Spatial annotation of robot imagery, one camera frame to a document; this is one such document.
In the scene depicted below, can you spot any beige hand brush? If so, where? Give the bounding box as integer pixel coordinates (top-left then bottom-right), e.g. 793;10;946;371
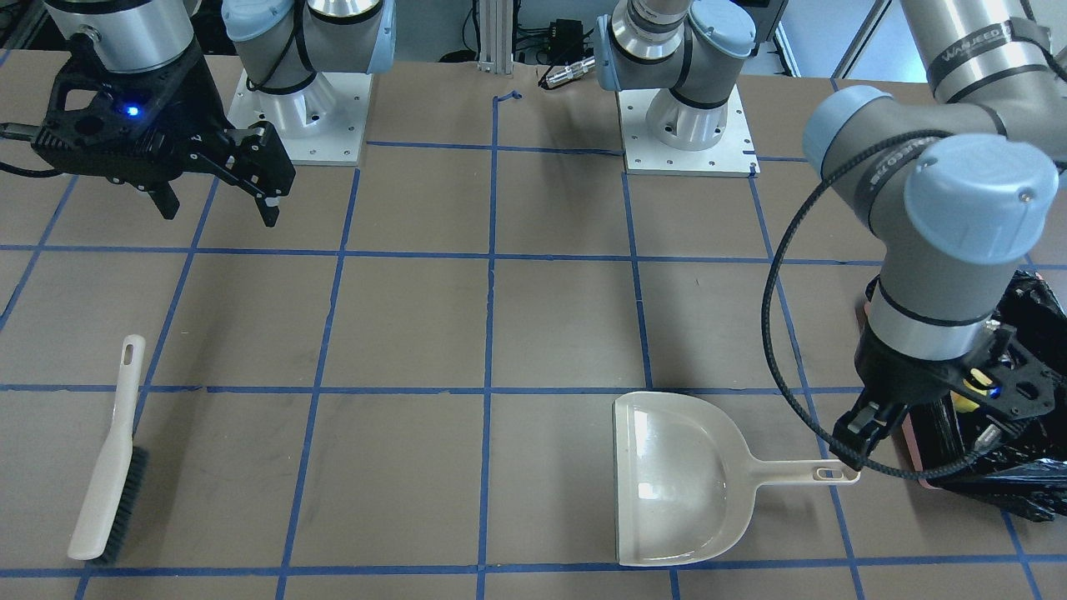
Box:
66;334;148;565

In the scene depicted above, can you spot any beige plastic dustpan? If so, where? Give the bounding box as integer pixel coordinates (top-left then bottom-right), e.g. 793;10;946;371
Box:
614;391;860;568

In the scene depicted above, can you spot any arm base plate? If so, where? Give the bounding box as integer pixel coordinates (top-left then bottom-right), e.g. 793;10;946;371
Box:
228;72;375;165
617;86;761;178

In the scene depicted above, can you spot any bin with black bag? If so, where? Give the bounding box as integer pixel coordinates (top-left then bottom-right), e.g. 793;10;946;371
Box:
904;271;1064;522

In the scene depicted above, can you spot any aluminium frame post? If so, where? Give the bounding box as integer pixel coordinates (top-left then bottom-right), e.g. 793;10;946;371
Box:
475;0;515;77

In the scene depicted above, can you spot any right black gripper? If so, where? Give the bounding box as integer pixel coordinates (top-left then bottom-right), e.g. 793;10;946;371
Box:
30;42;296;228

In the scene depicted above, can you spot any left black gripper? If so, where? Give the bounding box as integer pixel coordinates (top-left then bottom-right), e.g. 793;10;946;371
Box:
832;323;1064;472

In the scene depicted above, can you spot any yellow green sponge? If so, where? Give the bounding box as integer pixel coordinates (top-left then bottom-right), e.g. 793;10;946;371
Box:
949;372;992;413

